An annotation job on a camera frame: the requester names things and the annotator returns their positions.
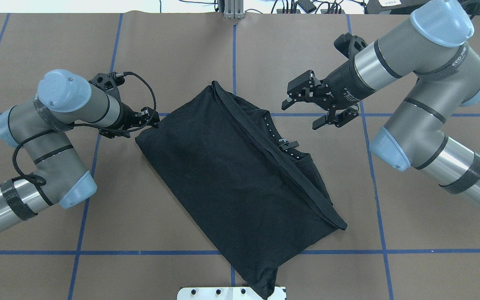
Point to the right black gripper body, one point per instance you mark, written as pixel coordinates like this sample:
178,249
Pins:
342,86

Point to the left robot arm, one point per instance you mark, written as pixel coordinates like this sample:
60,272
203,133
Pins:
49,170

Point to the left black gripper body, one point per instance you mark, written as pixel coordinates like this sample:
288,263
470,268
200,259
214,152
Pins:
127,116

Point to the black power strip with cables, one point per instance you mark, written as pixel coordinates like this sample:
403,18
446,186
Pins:
324,7

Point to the black graphic t-shirt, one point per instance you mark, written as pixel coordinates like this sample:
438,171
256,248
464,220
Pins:
258,199

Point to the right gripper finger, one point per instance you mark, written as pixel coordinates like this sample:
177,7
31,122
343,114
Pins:
339,120
299,89

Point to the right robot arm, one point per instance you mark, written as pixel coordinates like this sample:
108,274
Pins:
432,44

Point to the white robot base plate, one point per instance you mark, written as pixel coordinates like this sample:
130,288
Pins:
217,293

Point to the aluminium frame post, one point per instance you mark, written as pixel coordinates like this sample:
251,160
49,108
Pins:
232,9

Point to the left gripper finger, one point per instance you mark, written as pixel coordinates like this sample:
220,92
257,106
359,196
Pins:
148,116

